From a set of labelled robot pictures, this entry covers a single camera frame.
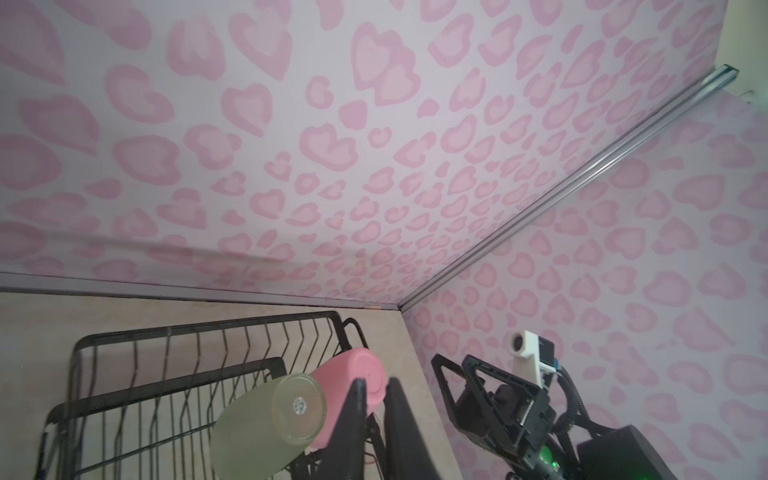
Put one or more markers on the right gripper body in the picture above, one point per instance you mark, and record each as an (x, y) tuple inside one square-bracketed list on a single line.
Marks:
[(525, 445)]

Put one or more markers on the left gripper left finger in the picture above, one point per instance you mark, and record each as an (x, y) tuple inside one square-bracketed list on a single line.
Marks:
[(343, 458)]

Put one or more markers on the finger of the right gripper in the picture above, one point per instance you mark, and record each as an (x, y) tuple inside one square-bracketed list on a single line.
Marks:
[(463, 411), (525, 401)]

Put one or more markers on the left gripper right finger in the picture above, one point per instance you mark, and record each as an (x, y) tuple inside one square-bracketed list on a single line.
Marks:
[(406, 456)]

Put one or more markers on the pink plastic cup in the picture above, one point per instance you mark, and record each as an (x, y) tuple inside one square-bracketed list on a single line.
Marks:
[(336, 376)]

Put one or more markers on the pale green textured cup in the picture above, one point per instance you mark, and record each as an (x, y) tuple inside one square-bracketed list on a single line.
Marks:
[(264, 430)]

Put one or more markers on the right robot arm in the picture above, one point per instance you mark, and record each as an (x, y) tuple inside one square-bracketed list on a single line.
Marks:
[(588, 450)]

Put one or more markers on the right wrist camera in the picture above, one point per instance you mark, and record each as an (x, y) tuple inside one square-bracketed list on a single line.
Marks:
[(533, 358)]

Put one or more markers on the black wire dish rack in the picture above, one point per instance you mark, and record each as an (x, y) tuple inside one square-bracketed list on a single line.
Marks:
[(142, 404)]

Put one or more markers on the aluminium frame post right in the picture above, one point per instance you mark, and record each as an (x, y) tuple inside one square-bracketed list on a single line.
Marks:
[(672, 110)]

